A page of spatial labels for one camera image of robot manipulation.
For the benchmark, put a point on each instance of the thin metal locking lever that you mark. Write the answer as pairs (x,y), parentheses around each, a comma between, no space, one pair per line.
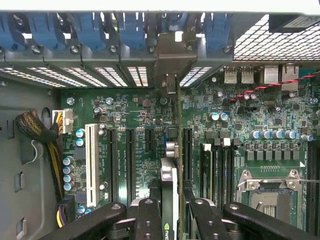
(310,180)

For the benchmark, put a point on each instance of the green Dell motherboard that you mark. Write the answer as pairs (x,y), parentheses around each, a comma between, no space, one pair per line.
(140,105)

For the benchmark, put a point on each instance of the white PCI expansion slot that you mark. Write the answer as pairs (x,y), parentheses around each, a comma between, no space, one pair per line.
(92,162)

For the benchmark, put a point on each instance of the short black expansion slot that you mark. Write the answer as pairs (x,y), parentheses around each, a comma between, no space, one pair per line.
(149,140)

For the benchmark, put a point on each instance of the blue expansion slot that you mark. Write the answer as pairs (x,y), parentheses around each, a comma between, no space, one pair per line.
(165,140)

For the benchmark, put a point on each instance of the CPU socket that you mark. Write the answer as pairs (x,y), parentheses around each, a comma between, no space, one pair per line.
(252,185)

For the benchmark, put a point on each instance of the white power connector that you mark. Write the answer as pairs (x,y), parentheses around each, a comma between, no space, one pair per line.
(67,121)

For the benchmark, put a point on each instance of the long black expansion slot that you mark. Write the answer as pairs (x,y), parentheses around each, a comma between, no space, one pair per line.
(112,162)
(188,152)
(131,162)

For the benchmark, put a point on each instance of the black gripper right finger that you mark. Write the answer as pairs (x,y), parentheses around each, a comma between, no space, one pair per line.
(207,222)

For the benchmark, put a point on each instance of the open black PC case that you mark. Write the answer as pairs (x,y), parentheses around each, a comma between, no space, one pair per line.
(25,140)

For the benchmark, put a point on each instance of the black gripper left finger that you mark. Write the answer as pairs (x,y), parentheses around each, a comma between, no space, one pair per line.
(148,220)

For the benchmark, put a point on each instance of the blue card retention clip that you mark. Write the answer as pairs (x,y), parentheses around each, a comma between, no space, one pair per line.
(131,30)
(217,30)
(10,32)
(88,30)
(42,30)
(175,21)

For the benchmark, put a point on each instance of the black power connector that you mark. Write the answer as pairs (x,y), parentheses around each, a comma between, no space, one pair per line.
(68,207)

